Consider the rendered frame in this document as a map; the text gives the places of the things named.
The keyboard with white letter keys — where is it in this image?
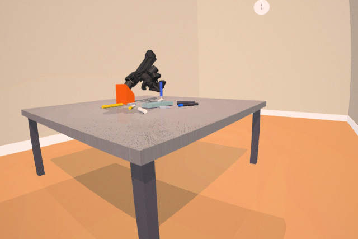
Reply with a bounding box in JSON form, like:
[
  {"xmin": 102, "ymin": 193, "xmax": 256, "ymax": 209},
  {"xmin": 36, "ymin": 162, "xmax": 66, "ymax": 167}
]
[{"xmin": 142, "ymin": 101, "xmax": 173, "ymax": 109}]

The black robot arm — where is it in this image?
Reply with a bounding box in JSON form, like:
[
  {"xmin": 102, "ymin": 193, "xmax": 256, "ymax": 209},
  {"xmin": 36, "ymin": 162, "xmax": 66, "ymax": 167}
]
[{"xmin": 124, "ymin": 50, "xmax": 161, "ymax": 89}]

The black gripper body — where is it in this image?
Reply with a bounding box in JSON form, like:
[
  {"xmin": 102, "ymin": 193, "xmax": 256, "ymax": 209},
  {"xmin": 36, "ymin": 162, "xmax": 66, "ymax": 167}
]
[{"xmin": 141, "ymin": 76, "xmax": 166, "ymax": 90}]

